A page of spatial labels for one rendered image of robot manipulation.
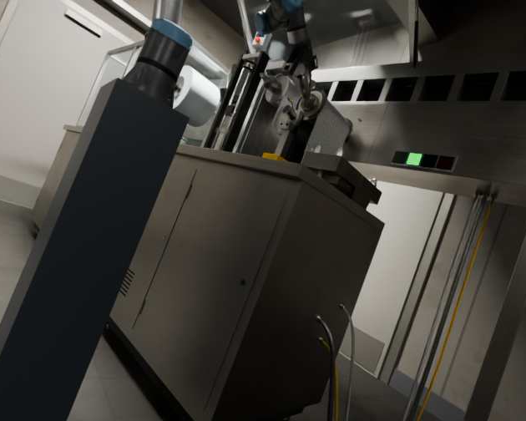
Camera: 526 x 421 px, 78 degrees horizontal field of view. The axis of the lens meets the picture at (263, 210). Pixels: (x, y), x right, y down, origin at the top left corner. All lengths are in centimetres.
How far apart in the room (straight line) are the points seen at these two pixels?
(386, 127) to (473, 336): 146
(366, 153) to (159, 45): 101
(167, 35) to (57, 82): 328
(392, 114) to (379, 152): 19
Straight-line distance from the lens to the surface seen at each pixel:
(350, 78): 189
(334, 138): 150
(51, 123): 419
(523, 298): 148
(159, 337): 127
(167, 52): 100
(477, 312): 250
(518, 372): 246
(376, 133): 163
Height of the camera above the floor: 69
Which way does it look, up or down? 3 degrees up
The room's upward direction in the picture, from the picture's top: 21 degrees clockwise
